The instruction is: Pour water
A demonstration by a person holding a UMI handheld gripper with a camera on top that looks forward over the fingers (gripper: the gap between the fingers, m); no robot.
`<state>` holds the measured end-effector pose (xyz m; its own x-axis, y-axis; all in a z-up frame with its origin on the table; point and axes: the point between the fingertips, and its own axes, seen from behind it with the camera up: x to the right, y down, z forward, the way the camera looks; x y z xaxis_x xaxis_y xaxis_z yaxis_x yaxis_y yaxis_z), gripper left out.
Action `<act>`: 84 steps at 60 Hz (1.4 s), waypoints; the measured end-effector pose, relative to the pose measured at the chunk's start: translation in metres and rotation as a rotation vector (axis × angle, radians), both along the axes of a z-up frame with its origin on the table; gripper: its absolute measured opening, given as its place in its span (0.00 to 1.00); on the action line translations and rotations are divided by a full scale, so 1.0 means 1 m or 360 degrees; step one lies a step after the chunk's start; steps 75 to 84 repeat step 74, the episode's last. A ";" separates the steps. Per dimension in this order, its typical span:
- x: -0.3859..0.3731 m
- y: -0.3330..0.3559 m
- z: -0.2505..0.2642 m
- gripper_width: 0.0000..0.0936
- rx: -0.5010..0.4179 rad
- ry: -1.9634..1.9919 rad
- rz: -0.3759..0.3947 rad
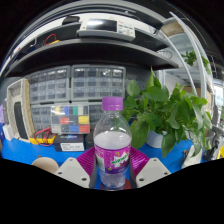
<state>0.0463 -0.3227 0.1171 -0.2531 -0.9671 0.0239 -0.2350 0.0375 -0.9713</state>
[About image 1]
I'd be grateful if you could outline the black metal stand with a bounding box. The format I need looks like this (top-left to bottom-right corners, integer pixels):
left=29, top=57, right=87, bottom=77
left=203, top=124, right=224, bottom=162

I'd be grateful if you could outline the yellow multimeter with red leads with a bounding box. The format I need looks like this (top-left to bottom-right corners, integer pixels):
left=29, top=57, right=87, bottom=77
left=29, top=126, right=58, bottom=146

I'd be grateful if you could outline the green potted plant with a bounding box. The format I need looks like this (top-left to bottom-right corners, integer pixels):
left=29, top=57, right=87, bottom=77
left=121, top=66, right=214, bottom=158

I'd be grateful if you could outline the white metal rack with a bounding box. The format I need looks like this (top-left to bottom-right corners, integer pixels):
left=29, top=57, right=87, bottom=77
left=156, top=11, right=224, bottom=134

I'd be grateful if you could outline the clear organizer with coloured parts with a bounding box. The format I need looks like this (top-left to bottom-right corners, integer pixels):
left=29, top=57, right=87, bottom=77
left=50, top=103, right=91, bottom=135

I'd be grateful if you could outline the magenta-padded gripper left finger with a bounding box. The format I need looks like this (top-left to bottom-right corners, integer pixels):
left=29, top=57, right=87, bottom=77
left=54, top=146, right=99, bottom=189

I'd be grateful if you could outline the dark workbench shelf unit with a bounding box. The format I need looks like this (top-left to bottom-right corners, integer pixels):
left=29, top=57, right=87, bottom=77
left=3, top=9, right=181, bottom=79

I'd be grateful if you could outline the clear bottle with purple cap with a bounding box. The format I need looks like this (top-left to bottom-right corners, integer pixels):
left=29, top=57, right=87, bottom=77
left=93, top=96, right=133, bottom=192

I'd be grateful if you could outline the black case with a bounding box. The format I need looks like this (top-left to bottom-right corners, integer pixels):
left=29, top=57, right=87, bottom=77
left=83, top=130, right=98, bottom=150

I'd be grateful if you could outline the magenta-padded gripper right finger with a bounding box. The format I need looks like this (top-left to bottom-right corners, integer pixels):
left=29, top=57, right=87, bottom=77
left=128, top=146, right=173, bottom=188

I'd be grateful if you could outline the black rectangular device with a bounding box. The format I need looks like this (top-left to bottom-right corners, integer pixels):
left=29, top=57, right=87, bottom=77
left=13, top=101, right=29, bottom=139

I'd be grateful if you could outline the white charger block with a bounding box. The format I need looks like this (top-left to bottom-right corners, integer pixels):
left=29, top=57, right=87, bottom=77
left=182, top=143, right=205, bottom=169

